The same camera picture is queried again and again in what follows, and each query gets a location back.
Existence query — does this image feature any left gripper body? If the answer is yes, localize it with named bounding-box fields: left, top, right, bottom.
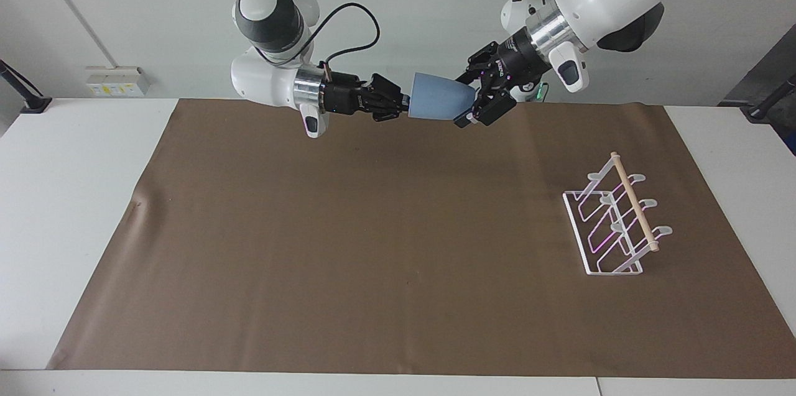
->
left=475, top=31, right=552, bottom=92

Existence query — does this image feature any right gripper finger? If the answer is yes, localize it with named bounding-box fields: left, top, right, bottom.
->
left=371, top=97, right=410, bottom=122
left=371, top=72, right=409, bottom=104

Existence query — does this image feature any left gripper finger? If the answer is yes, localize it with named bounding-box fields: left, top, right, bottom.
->
left=453, top=81, right=517, bottom=130
left=455, top=42, right=502, bottom=85

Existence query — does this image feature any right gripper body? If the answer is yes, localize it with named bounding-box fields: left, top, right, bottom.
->
left=323, top=70, right=374, bottom=117

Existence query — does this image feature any blue cup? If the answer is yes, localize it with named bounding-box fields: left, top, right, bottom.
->
left=407, top=71, right=478, bottom=122

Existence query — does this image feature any white cup holder rack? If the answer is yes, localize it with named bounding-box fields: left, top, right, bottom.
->
left=562, top=151, right=674, bottom=277

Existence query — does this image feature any black stand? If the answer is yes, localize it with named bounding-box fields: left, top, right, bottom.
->
left=745, top=73, right=796, bottom=124
left=0, top=58, right=53, bottom=114

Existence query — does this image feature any white wall socket box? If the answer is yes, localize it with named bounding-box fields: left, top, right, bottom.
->
left=85, top=65, right=152, bottom=98

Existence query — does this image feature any white wall cable duct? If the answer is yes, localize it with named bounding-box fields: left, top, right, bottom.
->
left=30, top=0, right=120, bottom=68

